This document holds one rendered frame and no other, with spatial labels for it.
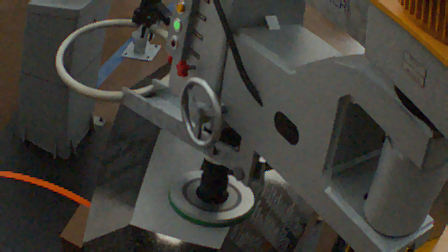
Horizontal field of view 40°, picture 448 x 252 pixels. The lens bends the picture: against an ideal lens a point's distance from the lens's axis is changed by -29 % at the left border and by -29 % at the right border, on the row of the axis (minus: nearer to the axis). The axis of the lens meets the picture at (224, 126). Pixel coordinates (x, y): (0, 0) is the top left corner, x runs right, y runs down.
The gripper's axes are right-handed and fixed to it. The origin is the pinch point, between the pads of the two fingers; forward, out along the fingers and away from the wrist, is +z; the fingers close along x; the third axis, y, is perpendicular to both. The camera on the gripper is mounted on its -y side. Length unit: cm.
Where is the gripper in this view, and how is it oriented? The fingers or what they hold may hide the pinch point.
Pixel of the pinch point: (147, 42)
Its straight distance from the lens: 271.8
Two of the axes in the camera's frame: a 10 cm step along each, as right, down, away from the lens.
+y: -8.7, -4.1, 2.9
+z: -1.8, 7.9, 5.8
